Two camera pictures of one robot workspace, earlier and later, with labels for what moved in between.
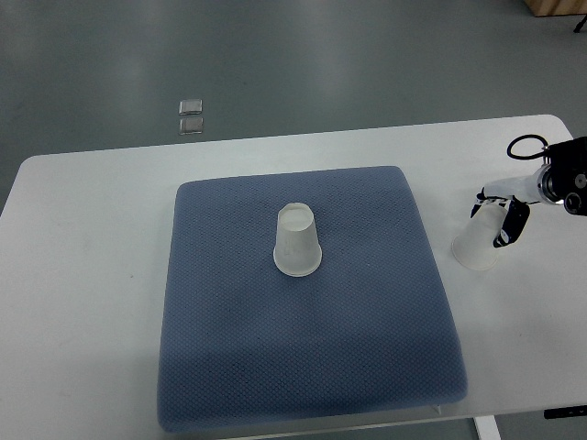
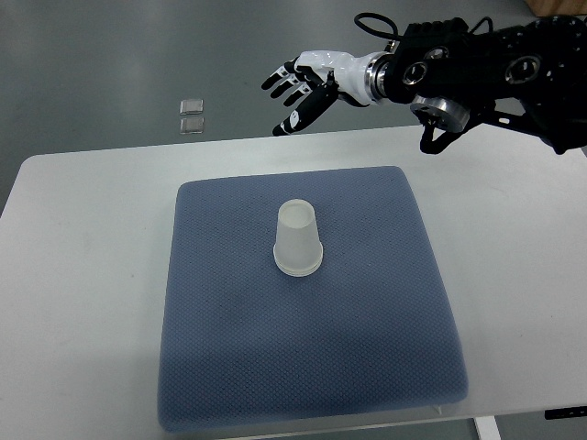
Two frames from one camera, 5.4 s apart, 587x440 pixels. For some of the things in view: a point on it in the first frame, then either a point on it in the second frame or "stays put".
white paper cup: [474, 247] → [297, 244]
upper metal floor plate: [191, 106] stays put
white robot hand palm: [523, 191] → [349, 74]
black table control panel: [565, 412] stays put
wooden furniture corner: [557, 7] stays put
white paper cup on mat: [297, 251] stays put
